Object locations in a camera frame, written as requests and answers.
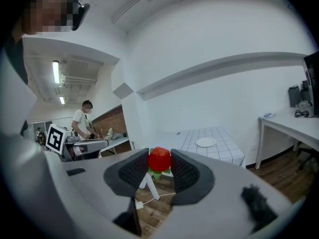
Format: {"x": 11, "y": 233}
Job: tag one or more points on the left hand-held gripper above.
{"x": 82, "y": 147}

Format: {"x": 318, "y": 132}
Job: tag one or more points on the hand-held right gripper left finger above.
{"x": 124, "y": 173}

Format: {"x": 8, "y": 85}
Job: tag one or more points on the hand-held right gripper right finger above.
{"x": 189, "y": 178}

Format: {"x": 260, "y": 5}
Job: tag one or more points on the red strawberry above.
{"x": 159, "y": 159}

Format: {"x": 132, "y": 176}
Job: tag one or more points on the white round plate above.
{"x": 206, "y": 142}

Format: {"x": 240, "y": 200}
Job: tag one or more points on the white table leg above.
{"x": 152, "y": 185}

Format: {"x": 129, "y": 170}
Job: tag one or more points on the cluttered white work table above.
{"x": 117, "y": 142}

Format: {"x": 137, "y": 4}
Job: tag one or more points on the checkered white tablecloth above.
{"x": 211, "y": 153}

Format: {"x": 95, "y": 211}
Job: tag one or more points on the white power strip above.
{"x": 139, "y": 205}

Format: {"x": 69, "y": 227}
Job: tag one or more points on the short ceiling light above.
{"x": 62, "y": 100}

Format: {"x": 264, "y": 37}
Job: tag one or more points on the long ceiling light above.
{"x": 55, "y": 72}

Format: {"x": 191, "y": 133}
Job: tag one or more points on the small purple item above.
{"x": 268, "y": 114}

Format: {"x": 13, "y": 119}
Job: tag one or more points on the white desk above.
{"x": 289, "y": 126}

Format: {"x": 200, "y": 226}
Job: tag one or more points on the grey water bottle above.
{"x": 294, "y": 96}

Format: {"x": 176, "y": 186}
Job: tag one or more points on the person's head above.
{"x": 47, "y": 7}

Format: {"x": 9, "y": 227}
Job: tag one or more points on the black monitor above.
{"x": 312, "y": 83}

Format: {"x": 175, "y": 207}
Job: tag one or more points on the grey wall panel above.
{"x": 123, "y": 90}

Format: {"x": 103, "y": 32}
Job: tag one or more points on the black head-worn camera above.
{"x": 81, "y": 15}

